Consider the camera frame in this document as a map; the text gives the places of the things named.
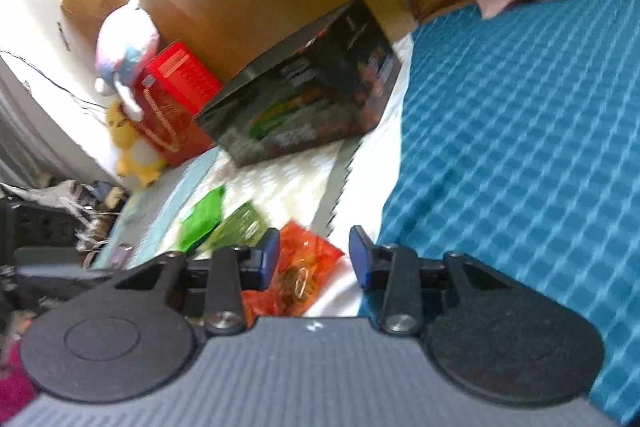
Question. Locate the pastel plush toy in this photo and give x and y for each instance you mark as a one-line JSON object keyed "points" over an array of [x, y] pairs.
{"points": [[125, 42]]}

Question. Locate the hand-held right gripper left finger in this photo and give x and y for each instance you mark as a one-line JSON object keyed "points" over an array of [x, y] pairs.
{"points": [[270, 252]]}

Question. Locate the black plastic crate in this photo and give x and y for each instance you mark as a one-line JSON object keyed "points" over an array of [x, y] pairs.
{"points": [[40, 227]]}

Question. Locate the olive green snack packet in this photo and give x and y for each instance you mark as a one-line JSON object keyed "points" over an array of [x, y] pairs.
{"points": [[240, 224]]}

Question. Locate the black tin box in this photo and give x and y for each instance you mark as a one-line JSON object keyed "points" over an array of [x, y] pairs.
{"points": [[310, 97]]}

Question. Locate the yellow duck plush toy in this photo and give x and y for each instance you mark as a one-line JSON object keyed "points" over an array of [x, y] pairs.
{"points": [[135, 152]]}

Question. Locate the blue checkered blanket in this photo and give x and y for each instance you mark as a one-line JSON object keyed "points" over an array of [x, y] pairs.
{"points": [[500, 132]]}

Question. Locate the red gift bag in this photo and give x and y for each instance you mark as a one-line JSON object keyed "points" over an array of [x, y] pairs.
{"points": [[175, 107]]}

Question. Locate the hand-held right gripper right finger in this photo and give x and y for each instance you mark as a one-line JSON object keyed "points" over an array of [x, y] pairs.
{"points": [[361, 259]]}

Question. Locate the bright green snack packet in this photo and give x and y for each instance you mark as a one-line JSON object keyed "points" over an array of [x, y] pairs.
{"points": [[202, 219]]}

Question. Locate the orange snack packet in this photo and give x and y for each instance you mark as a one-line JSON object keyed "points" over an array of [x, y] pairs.
{"points": [[305, 267]]}

